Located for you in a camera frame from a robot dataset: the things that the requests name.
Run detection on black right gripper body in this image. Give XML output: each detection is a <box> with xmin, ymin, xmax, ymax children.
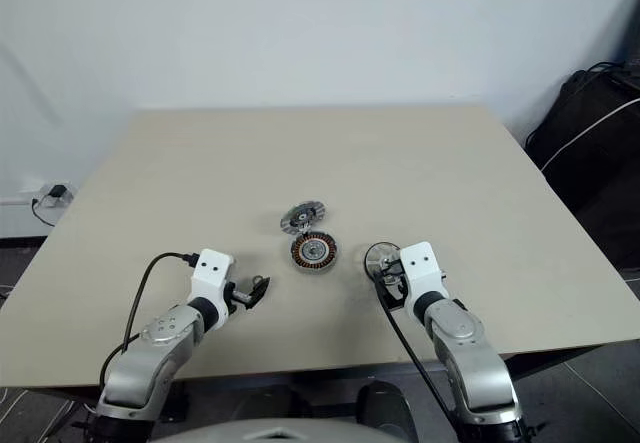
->
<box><xmin>382</xmin><ymin>257</ymin><xmax>410</xmax><ymax>312</ymax></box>

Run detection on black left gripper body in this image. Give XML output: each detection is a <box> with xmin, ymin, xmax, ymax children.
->
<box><xmin>225</xmin><ymin>280</ymin><xmax>253</xmax><ymax>314</ymax></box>

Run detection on grey motor housing copper windings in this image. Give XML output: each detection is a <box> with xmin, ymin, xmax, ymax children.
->
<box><xmin>288</xmin><ymin>230</ymin><xmax>341</xmax><ymax>275</ymax></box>

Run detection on grey round motor end cover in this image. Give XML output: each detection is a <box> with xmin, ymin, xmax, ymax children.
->
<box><xmin>279</xmin><ymin>201</ymin><xmax>327</xmax><ymax>235</ymax></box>

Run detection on dark rounded shape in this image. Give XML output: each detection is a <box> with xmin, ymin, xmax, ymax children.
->
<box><xmin>355</xmin><ymin>381</ymin><xmax>419</xmax><ymax>438</ymax></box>

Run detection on grey robot torso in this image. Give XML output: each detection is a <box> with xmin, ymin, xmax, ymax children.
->
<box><xmin>164</xmin><ymin>414</ymin><xmax>401</xmax><ymax>443</ymax></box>

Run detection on black bag with white piping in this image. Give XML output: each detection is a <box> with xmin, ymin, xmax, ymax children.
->
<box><xmin>524</xmin><ymin>62</ymin><xmax>640</xmax><ymax>270</ymax></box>

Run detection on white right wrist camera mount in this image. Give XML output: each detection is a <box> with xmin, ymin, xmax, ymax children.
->
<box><xmin>399</xmin><ymin>241</ymin><xmax>450</xmax><ymax>317</ymax></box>

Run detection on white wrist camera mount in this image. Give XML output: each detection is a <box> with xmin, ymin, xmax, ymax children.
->
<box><xmin>399</xmin><ymin>241</ymin><xmax>450</xmax><ymax>317</ymax></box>
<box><xmin>190</xmin><ymin>248</ymin><xmax>237</xmax><ymax>317</ymax></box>

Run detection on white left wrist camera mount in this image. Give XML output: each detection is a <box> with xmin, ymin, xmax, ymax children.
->
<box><xmin>190</xmin><ymin>248</ymin><xmax>237</xmax><ymax>317</ymax></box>

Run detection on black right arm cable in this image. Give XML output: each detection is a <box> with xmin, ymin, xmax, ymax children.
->
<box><xmin>372</xmin><ymin>277</ymin><xmax>459</xmax><ymax>429</ymax></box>

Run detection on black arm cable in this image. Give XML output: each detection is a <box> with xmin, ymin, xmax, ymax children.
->
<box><xmin>372</xmin><ymin>277</ymin><xmax>459</xmax><ymax>429</ymax></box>
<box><xmin>98</xmin><ymin>251</ymin><xmax>201</xmax><ymax>390</ymax></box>

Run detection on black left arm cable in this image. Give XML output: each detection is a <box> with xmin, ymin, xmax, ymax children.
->
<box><xmin>98</xmin><ymin>251</ymin><xmax>201</xmax><ymax>390</ymax></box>

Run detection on black power strip cable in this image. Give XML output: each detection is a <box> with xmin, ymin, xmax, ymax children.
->
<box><xmin>30</xmin><ymin>195</ymin><xmax>57</xmax><ymax>227</ymax></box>

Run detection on thin tangled floor wires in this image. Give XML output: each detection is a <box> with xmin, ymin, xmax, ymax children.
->
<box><xmin>0</xmin><ymin>385</ymin><xmax>96</xmax><ymax>443</ymax></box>

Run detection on black cables on bag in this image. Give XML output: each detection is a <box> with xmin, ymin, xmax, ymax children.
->
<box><xmin>587</xmin><ymin>59</ymin><xmax>634</xmax><ymax>77</ymax></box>

